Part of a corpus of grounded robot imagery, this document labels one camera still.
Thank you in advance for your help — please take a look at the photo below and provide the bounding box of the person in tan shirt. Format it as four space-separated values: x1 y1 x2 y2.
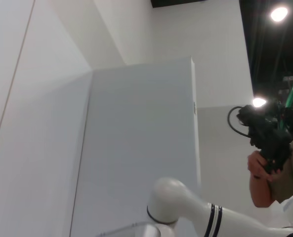
269 55 293 205

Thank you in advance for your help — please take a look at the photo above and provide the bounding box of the black controller cable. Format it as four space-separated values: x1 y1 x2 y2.
226 105 251 137

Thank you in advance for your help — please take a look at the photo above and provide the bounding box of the bare operator forearm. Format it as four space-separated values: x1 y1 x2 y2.
249 172 275 208

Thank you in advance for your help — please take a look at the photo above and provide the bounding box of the black handheld teleoperation controller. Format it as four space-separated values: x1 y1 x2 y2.
236 98 293 173

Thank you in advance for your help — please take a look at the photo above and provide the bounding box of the bare operator hand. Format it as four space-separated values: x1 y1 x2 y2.
247 149 281 183

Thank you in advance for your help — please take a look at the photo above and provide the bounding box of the round ceiling spotlight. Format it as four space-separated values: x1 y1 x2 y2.
269 6 289 23
251 97 267 108

